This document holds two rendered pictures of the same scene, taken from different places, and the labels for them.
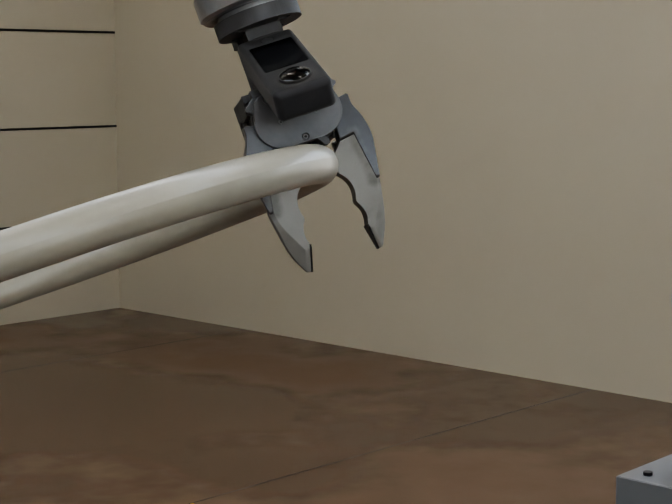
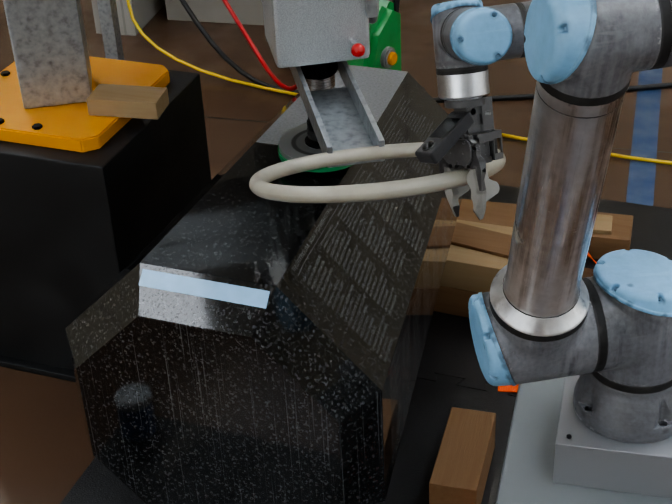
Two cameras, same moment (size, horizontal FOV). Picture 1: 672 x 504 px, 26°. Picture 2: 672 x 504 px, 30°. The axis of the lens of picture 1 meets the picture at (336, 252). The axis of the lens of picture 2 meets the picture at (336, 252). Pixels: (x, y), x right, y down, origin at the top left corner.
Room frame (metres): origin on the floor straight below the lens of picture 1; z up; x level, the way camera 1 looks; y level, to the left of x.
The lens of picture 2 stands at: (0.06, -1.59, 2.31)
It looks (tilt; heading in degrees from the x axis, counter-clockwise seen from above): 33 degrees down; 62
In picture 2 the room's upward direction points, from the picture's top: 3 degrees counter-clockwise
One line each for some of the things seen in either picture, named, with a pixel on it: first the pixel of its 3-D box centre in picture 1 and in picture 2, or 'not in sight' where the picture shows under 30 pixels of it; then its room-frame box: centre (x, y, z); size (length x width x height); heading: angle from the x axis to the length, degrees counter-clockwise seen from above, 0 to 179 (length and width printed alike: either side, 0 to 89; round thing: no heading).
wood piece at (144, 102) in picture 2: not in sight; (128, 101); (1.02, 1.44, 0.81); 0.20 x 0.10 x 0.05; 139
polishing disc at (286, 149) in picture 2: not in sight; (321, 143); (1.32, 0.86, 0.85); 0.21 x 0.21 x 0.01
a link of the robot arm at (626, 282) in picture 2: not in sight; (634, 314); (1.22, -0.39, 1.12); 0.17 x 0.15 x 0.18; 161
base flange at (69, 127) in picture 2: not in sight; (59, 96); (0.90, 1.66, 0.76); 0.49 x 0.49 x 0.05; 41
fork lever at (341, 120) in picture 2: not in sight; (326, 83); (1.28, 0.75, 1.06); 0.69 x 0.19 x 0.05; 72
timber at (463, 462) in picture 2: not in sight; (463, 464); (1.44, 0.41, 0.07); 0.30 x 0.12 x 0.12; 46
